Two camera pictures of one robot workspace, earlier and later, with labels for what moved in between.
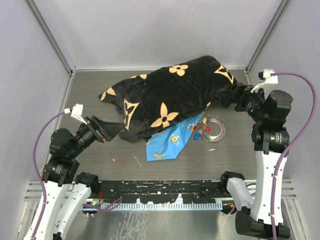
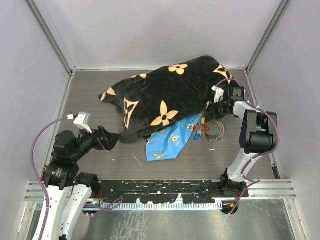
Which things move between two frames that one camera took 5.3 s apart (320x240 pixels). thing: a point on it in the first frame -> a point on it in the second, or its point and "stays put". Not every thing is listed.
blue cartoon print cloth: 167,144 stays put
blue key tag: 197,136 stays put
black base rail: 161,191 stays put
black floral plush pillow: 146,103 stays put
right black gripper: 241,91 -> 217,116
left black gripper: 107,130 -> 102,136
